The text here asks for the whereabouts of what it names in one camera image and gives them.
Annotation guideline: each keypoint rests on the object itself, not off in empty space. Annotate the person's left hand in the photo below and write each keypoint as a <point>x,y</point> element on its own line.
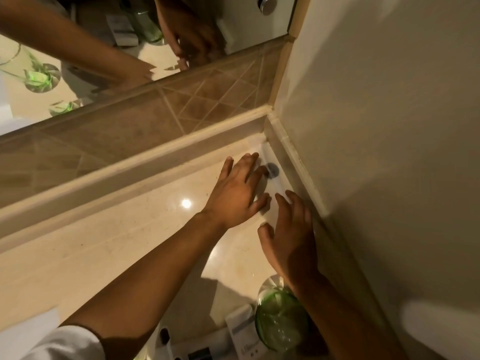
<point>232,194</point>

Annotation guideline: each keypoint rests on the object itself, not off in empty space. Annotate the green glass vase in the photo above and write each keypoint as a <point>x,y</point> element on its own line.
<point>279,322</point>

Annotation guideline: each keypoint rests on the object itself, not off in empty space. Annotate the wall mirror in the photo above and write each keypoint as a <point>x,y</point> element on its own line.
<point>240,26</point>

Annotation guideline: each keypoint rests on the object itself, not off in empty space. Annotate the person's left little finger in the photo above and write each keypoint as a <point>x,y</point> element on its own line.
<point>226,167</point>

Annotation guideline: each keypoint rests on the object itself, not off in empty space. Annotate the white box with black print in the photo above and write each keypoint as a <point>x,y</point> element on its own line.
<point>206,348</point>

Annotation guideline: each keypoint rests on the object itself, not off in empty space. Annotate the white shirt sleeve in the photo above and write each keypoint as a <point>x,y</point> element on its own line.
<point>63,344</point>

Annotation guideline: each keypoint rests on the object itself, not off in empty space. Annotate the dark round cap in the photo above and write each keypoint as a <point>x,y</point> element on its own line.
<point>273,170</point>

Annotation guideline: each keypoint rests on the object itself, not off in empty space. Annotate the chrome round mirror fitting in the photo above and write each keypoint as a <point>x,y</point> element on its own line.
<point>267,3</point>

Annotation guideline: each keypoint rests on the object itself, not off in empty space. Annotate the person's left thumb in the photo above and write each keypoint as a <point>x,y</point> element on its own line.
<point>260,205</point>

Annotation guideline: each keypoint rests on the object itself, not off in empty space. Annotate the person's left middle finger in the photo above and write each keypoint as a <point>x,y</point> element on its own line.
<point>250,164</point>

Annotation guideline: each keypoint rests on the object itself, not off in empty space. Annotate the person's right forearm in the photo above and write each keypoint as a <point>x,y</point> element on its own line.
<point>337,326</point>

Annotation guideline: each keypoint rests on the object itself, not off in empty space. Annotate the person's right middle finger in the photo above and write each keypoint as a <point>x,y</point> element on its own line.
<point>295,204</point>

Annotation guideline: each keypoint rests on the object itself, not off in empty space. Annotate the person's right hand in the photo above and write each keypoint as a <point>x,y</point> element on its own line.
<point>292,247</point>

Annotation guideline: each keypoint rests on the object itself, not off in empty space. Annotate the person's left forearm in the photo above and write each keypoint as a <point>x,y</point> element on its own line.
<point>150,281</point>

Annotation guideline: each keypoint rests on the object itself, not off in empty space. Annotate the person's right thumb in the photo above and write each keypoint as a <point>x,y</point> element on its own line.
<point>265,238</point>

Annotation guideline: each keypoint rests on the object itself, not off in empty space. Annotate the small white carton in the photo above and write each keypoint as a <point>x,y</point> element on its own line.
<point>242,326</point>

